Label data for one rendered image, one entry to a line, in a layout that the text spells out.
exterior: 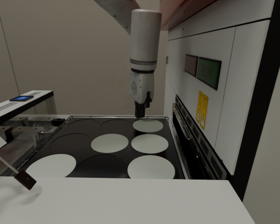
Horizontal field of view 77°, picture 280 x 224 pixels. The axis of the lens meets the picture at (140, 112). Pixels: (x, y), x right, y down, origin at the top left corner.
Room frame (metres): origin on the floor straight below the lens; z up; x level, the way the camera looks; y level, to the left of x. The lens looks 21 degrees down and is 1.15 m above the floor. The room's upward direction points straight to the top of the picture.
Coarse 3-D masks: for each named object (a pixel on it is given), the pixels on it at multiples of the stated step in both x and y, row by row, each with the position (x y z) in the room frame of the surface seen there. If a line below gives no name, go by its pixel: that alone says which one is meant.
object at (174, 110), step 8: (176, 104) 0.62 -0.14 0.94; (176, 112) 0.55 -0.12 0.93; (176, 120) 0.62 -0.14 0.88; (184, 120) 0.47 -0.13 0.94; (176, 128) 0.56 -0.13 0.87; (184, 128) 0.43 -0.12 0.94; (176, 136) 0.52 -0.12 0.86; (192, 136) 0.37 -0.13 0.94; (184, 144) 0.45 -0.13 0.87; (192, 144) 0.34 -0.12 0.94; (184, 152) 0.41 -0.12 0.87; (192, 152) 0.34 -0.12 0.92; (200, 152) 0.30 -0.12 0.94; (184, 160) 0.40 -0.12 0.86; (192, 160) 0.37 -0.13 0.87; (200, 160) 0.28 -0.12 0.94; (192, 168) 0.34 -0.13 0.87; (200, 168) 0.28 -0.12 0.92; (208, 168) 0.25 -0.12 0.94; (192, 176) 0.32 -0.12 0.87; (208, 176) 0.24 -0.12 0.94; (216, 176) 0.23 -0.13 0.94
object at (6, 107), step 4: (28, 92) 0.72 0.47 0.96; (32, 92) 0.72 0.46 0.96; (36, 92) 0.74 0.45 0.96; (40, 92) 0.74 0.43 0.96; (44, 92) 0.72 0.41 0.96; (48, 92) 0.73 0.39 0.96; (36, 96) 0.66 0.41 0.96; (40, 96) 0.67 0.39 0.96; (8, 100) 0.61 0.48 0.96; (28, 100) 0.61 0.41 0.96; (32, 100) 0.61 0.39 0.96; (0, 104) 0.56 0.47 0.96; (4, 104) 0.56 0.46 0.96; (8, 104) 0.57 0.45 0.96; (12, 104) 0.57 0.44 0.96; (16, 104) 0.56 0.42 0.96; (20, 104) 0.56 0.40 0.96; (0, 108) 0.53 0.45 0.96; (4, 108) 0.53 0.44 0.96; (8, 108) 0.52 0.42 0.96; (12, 108) 0.52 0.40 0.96; (0, 112) 0.49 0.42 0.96; (4, 112) 0.49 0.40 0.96
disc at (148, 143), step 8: (136, 136) 0.45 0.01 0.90; (144, 136) 0.45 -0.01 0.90; (152, 136) 0.45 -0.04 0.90; (160, 136) 0.45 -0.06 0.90; (136, 144) 0.41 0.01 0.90; (144, 144) 0.41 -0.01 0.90; (152, 144) 0.41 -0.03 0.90; (160, 144) 0.41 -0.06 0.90; (144, 152) 0.37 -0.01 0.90; (152, 152) 0.37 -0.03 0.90
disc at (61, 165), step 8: (40, 160) 0.34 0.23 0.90; (48, 160) 0.34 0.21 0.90; (56, 160) 0.34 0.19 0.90; (64, 160) 0.34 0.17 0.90; (72, 160) 0.34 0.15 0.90; (32, 168) 0.31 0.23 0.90; (40, 168) 0.31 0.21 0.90; (48, 168) 0.31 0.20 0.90; (56, 168) 0.31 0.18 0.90; (64, 168) 0.31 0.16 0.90; (72, 168) 0.31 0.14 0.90; (32, 176) 0.28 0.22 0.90; (40, 176) 0.28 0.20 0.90; (48, 176) 0.28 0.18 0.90; (56, 176) 0.28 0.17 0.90; (64, 176) 0.28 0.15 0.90
